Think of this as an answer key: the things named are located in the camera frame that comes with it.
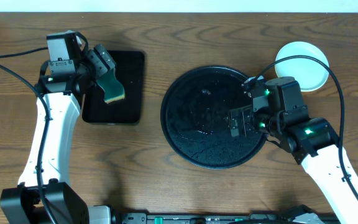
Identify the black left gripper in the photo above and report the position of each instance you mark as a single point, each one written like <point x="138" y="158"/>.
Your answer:
<point x="103" y="62"/>

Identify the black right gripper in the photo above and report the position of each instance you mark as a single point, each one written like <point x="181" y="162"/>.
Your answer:
<point x="246" y="114"/>

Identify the green plate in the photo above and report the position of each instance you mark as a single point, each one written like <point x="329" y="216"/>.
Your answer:
<point x="309" y="74"/>

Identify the green yellow sponge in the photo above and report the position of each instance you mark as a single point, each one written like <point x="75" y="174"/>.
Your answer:
<point x="113" y="89"/>

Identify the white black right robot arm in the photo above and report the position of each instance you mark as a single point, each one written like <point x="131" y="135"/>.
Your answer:
<point x="314" y="144"/>

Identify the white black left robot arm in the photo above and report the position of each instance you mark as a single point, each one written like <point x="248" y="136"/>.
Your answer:
<point x="43" y="193"/>

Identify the rectangular black tray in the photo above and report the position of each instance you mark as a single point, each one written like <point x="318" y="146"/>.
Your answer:
<point x="130" y="66"/>

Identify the round black tray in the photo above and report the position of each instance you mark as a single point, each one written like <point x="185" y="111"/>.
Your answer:
<point x="195" y="118"/>

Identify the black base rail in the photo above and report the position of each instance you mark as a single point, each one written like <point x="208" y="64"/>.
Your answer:
<point x="301" y="214"/>

